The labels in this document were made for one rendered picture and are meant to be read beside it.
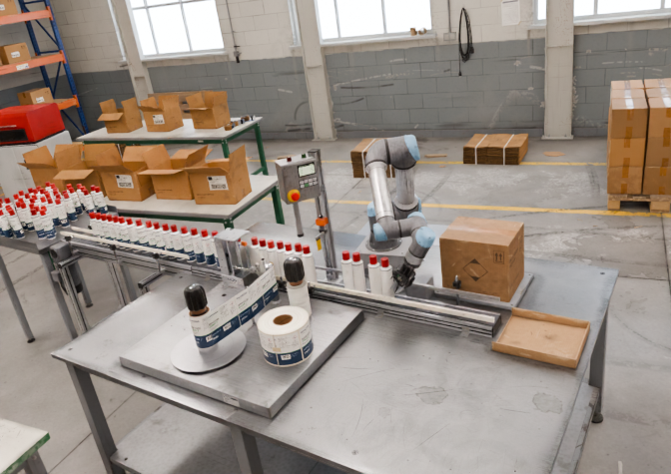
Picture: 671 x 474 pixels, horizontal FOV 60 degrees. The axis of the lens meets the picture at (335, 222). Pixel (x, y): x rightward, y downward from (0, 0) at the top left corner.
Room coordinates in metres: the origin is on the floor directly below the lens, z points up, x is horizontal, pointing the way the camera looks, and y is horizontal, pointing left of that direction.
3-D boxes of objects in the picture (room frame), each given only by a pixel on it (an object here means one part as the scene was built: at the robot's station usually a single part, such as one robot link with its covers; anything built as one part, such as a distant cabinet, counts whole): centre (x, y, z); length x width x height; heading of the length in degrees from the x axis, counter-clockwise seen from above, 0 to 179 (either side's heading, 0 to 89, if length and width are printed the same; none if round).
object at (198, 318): (2.03, 0.58, 1.04); 0.09 x 0.09 x 0.29
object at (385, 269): (2.22, -0.18, 0.98); 0.05 x 0.05 x 0.20
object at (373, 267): (2.26, -0.14, 0.98); 0.05 x 0.05 x 0.20
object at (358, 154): (6.60, -0.67, 0.16); 0.65 x 0.54 x 0.32; 67
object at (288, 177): (2.55, 0.14, 1.38); 0.17 x 0.10 x 0.19; 110
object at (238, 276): (2.59, 0.50, 1.01); 0.14 x 0.13 x 0.26; 55
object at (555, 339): (1.85, -0.72, 0.85); 0.30 x 0.26 x 0.04; 55
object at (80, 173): (4.75, 1.97, 0.97); 0.44 x 0.38 x 0.37; 157
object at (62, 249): (3.44, 1.76, 0.71); 0.15 x 0.12 x 0.34; 145
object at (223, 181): (4.19, 0.79, 0.97); 0.51 x 0.39 x 0.37; 158
